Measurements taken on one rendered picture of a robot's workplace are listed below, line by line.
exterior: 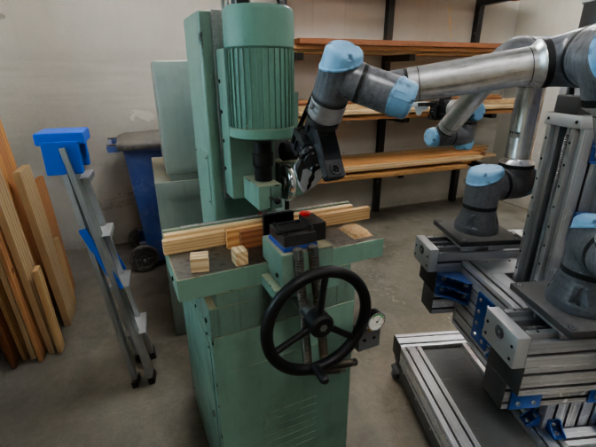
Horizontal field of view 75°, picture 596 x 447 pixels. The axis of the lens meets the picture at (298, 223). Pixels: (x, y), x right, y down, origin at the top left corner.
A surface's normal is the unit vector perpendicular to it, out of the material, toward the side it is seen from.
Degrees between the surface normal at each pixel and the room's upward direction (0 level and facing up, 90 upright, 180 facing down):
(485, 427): 0
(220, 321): 90
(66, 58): 90
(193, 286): 90
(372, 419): 0
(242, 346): 90
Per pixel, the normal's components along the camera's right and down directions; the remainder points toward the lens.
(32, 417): 0.00, -0.93
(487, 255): 0.10, 0.36
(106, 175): 0.36, 0.34
